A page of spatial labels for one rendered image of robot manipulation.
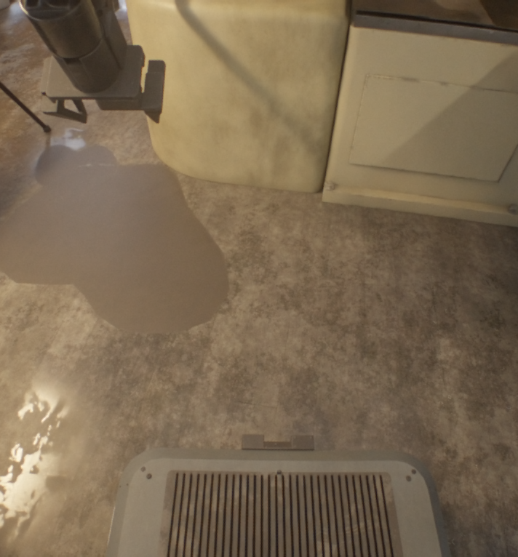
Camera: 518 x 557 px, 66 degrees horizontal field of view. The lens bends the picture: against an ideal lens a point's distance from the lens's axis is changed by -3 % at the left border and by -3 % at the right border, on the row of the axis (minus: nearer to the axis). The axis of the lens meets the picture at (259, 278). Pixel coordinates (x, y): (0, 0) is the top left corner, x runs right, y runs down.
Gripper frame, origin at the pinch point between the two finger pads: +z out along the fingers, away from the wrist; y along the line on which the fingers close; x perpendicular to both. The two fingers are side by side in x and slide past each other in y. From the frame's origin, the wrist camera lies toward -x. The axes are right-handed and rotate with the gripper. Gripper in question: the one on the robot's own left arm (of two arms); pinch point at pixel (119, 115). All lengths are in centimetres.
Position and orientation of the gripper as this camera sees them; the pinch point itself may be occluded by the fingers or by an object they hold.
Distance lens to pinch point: 59.8
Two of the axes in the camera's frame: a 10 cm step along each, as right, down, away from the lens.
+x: -0.2, 9.9, -1.7
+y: -10.0, -0.2, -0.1
